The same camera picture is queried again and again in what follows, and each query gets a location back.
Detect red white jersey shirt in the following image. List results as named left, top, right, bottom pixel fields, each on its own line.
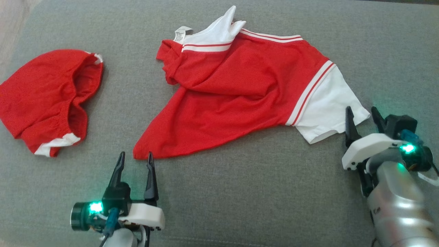
left=133, top=5, right=371, bottom=160

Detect red shorts white trim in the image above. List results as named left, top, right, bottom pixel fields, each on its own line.
left=0, top=49, right=104, bottom=157

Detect yellow and grey sofa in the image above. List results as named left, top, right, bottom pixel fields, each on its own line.
left=0, top=0, right=439, bottom=247

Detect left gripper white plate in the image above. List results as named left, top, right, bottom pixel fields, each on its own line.
left=70, top=152, right=165, bottom=231

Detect right arm white cable strap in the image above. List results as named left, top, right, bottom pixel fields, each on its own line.
left=417, top=172, right=439, bottom=187

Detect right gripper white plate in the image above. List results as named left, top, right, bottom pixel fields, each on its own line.
left=342, top=106, right=433, bottom=198

